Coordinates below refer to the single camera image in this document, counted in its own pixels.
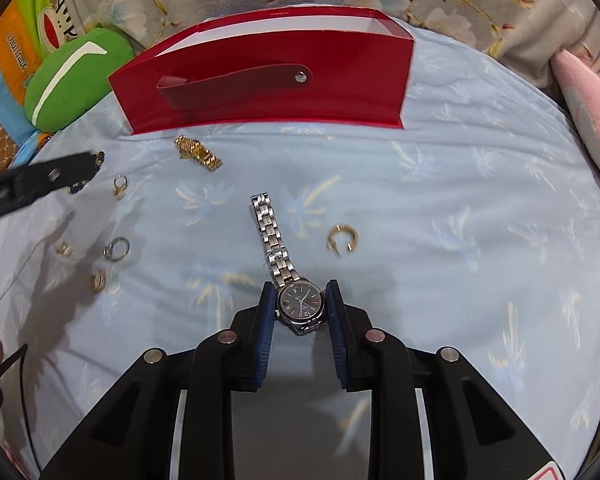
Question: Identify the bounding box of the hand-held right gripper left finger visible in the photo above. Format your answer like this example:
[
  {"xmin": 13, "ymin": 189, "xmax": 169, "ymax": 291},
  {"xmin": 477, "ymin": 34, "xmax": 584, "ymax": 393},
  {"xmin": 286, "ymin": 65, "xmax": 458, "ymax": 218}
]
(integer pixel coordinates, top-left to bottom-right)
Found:
[{"xmin": 40, "ymin": 281, "xmax": 277, "ymax": 480}]

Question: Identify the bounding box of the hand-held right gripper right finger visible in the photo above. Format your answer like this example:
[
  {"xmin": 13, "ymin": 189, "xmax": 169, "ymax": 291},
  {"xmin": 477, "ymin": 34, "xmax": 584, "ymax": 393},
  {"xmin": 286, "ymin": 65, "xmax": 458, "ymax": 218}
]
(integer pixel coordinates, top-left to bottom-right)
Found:
[{"xmin": 324, "ymin": 280, "xmax": 563, "ymax": 480}]

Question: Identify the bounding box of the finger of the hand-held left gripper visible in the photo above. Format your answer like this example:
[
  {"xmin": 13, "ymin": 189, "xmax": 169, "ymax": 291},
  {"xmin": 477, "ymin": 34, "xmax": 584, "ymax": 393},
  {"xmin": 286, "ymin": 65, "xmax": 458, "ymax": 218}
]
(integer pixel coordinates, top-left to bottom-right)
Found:
[{"xmin": 0, "ymin": 151, "xmax": 104, "ymax": 222}]

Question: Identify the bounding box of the silver wristwatch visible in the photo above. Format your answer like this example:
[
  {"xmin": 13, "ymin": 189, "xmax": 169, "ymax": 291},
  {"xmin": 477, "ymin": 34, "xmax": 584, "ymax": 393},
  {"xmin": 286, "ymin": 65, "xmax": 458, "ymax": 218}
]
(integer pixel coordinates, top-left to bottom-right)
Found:
[{"xmin": 250, "ymin": 192, "xmax": 329, "ymax": 337}]

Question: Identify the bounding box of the black beaded bracelet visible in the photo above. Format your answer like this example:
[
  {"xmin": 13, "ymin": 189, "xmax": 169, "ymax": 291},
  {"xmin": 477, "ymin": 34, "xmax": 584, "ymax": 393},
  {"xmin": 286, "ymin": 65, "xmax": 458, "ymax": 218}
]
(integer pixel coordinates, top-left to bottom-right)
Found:
[{"xmin": 67, "ymin": 150, "xmax": 106, "ymax": 196}]

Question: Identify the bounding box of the silver ring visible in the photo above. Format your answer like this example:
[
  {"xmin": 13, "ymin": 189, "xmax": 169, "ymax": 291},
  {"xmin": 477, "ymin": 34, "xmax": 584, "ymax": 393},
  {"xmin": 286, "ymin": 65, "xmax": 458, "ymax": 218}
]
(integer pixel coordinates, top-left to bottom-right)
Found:
[{"xmin": 103, "ymin": 237, "xmax": 131, "ymax": 262}]

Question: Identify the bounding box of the gold hoop earring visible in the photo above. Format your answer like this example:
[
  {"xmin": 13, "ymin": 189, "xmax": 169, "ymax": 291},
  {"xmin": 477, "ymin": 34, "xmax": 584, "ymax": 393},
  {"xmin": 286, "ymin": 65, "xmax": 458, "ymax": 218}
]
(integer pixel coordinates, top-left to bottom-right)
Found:
[{"xmin": 326, "ymin": 223, "xmax": 359, "ymax": 258}]

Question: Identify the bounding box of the red gift box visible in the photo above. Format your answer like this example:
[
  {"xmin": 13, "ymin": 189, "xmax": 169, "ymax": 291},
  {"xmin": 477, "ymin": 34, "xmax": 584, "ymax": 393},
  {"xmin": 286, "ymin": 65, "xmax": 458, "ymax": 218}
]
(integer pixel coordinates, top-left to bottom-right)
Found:
[{"xmin": 107, "ymin": 6, "xmax": 415, "ymax": 136}]

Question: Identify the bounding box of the green pillow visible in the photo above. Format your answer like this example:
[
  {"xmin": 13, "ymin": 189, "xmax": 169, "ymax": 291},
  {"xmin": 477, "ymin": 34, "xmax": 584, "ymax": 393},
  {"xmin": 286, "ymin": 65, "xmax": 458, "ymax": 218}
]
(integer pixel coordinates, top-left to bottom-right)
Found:
[{"xmin": 24, "ymin": 27, "xmax": 137, "ymax": 135}]

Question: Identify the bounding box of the colourful cartoon pillow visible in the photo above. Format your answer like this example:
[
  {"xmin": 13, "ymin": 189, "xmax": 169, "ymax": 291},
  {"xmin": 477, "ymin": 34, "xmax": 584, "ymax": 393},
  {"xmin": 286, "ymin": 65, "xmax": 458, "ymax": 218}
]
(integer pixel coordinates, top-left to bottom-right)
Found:
[{"xmin": 0, "ymin": 0, "xmax": 101, "ymax": 171}]

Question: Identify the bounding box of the pink pillow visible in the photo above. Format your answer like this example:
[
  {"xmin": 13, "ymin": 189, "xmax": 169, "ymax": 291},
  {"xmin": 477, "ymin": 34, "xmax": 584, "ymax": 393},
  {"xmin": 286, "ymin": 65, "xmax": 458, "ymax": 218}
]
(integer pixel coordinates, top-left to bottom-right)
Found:
[{"xmin": 550, "ymin": 47, "xmax": 600, "ymax": 184}]

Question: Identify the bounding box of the grey floral blanket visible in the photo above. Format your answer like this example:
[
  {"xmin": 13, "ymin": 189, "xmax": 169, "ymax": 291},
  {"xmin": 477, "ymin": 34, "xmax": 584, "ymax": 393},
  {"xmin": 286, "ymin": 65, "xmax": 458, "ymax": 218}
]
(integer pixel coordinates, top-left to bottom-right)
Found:
[{"xmin": 55, "ymin": 0, "xmax": 600, "ymax": 91}]

